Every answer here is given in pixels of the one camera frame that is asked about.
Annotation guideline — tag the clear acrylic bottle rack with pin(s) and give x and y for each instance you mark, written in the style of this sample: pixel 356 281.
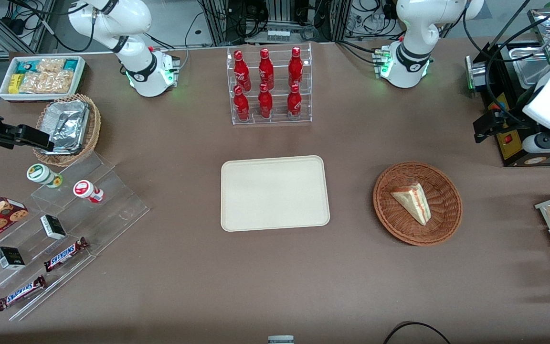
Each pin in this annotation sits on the clear acrylic bottle rack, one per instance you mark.
pixel 277 122

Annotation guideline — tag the black food warmer appliance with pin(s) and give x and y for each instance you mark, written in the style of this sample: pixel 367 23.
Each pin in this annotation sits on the black food warmer appliance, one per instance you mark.
pixel 511 148

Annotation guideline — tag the red cola bottle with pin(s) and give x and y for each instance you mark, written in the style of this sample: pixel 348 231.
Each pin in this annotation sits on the red cola bottle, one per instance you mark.
pixel 294 104
pixel 265 104
pixel 241 71
pixel 266 70
pixel 241 106
pixel 295 67

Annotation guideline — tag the white rectangular snack bin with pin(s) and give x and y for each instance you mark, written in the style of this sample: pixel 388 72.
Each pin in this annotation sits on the white rectangular snack bin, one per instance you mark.
pixel 5 93

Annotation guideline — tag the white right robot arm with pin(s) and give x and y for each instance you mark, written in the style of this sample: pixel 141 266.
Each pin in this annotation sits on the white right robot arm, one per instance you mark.
pixel 112 19

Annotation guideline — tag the teal snack packet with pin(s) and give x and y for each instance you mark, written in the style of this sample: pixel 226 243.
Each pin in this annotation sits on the teal snack packet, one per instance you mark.
pixel 70 64
pixel 26 67

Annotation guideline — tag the clear acrylic stepped display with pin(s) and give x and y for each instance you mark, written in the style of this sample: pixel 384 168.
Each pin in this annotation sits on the clear acrylic stepped display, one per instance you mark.
pixel 112 210

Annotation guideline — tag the green lid yogurt cup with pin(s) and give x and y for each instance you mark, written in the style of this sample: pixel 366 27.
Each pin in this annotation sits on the green lid yogurt cup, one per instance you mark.
pixel 40 173

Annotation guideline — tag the steel warmer pan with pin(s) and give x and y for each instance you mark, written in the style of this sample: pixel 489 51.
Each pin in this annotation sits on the steel warmer pan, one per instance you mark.
pixel 528 67

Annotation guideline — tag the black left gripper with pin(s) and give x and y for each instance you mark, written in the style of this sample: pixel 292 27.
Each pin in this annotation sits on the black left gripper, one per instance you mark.
pixel 512 118

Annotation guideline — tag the silver metal box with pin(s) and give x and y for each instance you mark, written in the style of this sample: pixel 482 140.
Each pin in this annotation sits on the silver metal box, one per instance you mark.
pixel 476 74

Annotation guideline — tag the large clear cracker bag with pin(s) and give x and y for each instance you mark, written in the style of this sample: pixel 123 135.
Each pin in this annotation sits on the large clear cracker bag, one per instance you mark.
pixel 48 82

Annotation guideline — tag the silver foil container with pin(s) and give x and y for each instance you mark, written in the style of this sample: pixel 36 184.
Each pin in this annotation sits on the silver foil container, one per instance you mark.
pixel 67 124

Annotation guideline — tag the beige plastic tray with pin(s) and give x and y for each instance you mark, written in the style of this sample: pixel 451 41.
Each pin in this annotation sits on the beige plastic tray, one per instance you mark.
pixel 275 193

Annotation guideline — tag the red lid yogurt cup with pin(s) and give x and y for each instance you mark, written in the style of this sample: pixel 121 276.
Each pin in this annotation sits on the red lid yogurt cup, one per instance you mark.
pixel 85 189

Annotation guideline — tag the brown round wicker basket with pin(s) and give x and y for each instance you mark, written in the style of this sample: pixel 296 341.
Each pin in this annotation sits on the brown round wicker basket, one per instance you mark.
pixel 399 224

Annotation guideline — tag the yellow snack packet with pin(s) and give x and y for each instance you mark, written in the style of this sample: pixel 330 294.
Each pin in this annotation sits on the yellow snack packet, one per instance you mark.
pixel 15 83

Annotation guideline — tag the aluminium frame beam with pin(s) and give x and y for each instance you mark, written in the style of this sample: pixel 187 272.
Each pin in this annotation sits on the aluminium frame beam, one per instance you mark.
pixel 17 33

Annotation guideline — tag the light wicker basket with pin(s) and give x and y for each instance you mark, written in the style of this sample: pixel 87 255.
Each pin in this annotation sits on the light wicker basket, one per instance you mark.
pixel 94 124

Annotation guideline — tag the small clear cracker bag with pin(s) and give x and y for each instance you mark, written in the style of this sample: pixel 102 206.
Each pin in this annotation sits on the small clear cracker bag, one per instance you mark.
pixel 50 65

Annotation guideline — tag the brown Snickers bar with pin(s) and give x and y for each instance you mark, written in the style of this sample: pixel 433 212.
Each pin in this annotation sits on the brown Snickers bar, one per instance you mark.
pixel 65 254
pixel 21 293

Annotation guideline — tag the small black carton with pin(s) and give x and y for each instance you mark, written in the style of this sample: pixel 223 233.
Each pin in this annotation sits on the small black carton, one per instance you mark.
pixel 53 227
pixel 10 258

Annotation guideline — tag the small grey device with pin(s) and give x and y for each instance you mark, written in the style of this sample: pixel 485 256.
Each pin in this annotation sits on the small grey device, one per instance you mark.
pixel 280 339

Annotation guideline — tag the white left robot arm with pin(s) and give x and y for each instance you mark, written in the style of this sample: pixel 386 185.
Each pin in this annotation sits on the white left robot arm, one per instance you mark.
pixel 413 28

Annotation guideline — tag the aluminium equipment rack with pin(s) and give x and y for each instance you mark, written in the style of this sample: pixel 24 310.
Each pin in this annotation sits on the aluminium equipment rack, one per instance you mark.
pixel 280 19

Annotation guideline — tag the triangular sandwich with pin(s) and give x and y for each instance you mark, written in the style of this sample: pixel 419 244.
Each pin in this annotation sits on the triangular sandwich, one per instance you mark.
pixel 413 200

